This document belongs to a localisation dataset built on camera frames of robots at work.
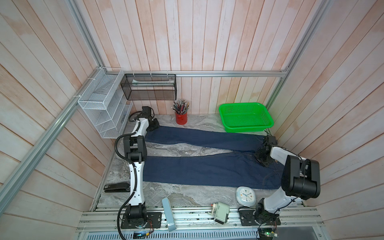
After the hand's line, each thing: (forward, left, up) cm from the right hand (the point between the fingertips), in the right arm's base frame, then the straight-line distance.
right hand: (258, 157), depth 96 cm
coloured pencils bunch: (+31, +52, +16) cm, 63 cm away
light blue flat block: (-39, +53, +6) cm, 66 cm away
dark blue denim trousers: (-7, +13, 0) cm, 15 cm away
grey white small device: (-33, +29, +5) cm, 44 cm away
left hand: (+23, +71, +2) cm, 74 cm away
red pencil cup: (+27, +52, +7) cm, 59 cm away
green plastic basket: (+36, +3, +1) cm, 36 cm away
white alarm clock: (-25, +14, +3) cm, 29 cm away
